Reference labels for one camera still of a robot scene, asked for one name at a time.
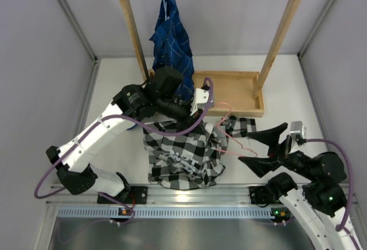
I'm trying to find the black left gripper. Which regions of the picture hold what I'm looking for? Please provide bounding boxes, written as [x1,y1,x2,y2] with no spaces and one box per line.
[157,93,206,135]

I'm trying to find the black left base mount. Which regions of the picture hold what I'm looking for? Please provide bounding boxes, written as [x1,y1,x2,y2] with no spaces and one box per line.
[97,186,148,205]

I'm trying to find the aluminium frame post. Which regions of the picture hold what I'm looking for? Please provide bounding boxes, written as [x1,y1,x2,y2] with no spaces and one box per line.
[42,0,101,113]
[296,0,353,61]

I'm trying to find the aluminium frame post left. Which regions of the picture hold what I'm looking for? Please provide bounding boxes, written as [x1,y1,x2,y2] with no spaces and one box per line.
[42,0,101,113]

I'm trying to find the pink wire hanger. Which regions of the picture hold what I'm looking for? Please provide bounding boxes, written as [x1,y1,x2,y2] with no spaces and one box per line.
[214,102,258,158]

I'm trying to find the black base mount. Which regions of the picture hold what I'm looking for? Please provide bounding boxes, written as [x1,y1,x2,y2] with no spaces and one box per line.
[97,186,148,205]
[249,186,281,208]

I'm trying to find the light blue hanger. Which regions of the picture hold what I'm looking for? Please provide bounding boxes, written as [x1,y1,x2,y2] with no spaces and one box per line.
[162,0,169,21]

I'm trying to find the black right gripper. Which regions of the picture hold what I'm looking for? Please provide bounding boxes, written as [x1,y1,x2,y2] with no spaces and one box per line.
[239,122,318,182]

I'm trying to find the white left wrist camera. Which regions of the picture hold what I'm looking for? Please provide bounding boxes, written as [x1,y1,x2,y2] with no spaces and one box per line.
[190,88,214,116]

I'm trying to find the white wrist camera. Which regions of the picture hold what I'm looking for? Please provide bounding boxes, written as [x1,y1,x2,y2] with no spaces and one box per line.
[290,121,306,153]
[190,88,214,116]

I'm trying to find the blue plaid shirt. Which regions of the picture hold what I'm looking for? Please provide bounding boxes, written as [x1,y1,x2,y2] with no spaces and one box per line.
[150,0,194,102]

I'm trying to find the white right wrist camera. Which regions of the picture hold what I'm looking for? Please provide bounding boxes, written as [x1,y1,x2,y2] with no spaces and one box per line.
[290,121,306,153]

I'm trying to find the black white checkered shirt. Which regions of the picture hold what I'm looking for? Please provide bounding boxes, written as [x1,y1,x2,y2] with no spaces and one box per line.
[143,115,256,190]

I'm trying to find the aluminium mounting rail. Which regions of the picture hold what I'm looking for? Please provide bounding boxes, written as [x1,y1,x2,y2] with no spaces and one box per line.
[46,184,259,206]

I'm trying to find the slotted cable duct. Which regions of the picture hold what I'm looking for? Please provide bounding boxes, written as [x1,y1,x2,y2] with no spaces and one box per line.
[57,206,291,220]

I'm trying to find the aluminium frame post right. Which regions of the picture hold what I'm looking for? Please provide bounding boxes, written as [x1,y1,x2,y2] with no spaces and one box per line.
[296,0,353,61]

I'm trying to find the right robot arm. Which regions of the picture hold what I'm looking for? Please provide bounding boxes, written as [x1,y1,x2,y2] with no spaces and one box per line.
[239,121,362,249]

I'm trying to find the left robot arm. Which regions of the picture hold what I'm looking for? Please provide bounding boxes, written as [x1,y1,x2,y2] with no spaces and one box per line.
[46,67,212,204]

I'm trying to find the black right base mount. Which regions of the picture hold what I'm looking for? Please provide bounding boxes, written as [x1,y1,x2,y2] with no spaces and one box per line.
[249,186,281,208]

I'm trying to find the wooden clothes rack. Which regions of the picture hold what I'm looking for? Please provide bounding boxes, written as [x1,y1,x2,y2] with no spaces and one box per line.
[115,0,307,119]

